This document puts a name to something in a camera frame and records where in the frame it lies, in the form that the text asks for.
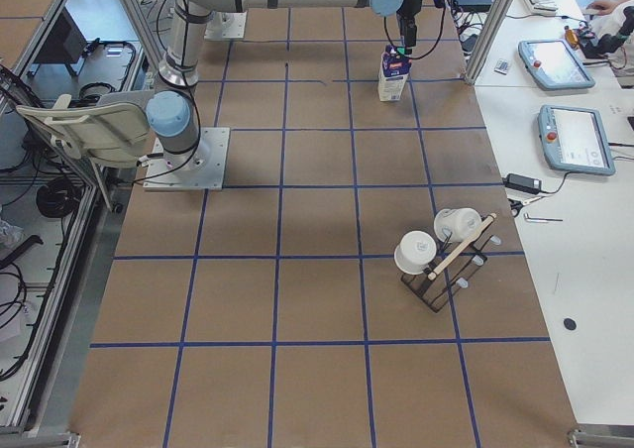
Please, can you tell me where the upper teach pendant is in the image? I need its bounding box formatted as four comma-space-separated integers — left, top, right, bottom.
518, 39, 595, 90

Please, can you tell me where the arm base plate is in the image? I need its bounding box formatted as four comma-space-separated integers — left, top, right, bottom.
142, 127, 230, 191
204, 12, 248, 42

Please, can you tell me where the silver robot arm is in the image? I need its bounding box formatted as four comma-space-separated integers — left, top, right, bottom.
148, 0, 424, 174

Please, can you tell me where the black power adapter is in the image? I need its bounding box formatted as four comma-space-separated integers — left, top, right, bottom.
503, 173, 542, 195

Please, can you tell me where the brown paper table cover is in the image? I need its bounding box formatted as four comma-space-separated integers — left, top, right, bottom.
70, 4, 574, 447

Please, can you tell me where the black wire mug rack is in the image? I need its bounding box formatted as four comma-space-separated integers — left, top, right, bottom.
400, 213, 501, 313

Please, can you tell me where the white cup rear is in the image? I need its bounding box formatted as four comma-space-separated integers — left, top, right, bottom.
434, 207, 481, 243

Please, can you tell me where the aluminium frame post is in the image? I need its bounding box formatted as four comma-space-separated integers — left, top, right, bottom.
464, 0, 513, 85

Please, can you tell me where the teach pendant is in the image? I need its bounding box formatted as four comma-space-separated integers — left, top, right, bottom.
537, 105, 615, 175
518, 39, 595, 90

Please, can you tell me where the blue white milk carton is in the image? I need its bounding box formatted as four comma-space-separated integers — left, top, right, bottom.
377, 45, 411, 102

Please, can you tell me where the white cup front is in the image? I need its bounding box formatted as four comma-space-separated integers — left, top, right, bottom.
394, 230, 437, 276

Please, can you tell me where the black braided cable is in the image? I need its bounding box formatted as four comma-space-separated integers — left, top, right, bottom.
383, 1, 447, 61

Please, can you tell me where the white cup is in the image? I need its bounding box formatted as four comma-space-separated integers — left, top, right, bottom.
434, 207, 481, 243
394, 230, 437, 276

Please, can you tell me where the lower teach pendant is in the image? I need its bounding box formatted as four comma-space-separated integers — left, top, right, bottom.
537, 105, 615, 175

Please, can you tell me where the grey office chair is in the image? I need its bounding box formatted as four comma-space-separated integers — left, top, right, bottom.
16, 90, 154, 211

